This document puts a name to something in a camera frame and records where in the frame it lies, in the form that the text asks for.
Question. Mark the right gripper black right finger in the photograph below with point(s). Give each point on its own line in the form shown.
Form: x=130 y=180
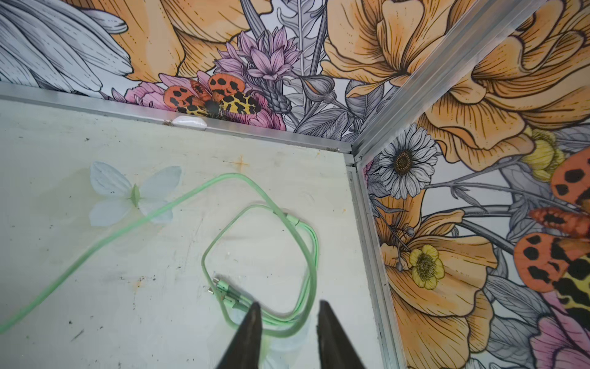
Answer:
x=335 y=349

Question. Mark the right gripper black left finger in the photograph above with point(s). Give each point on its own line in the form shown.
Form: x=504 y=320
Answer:
x=244 y=350

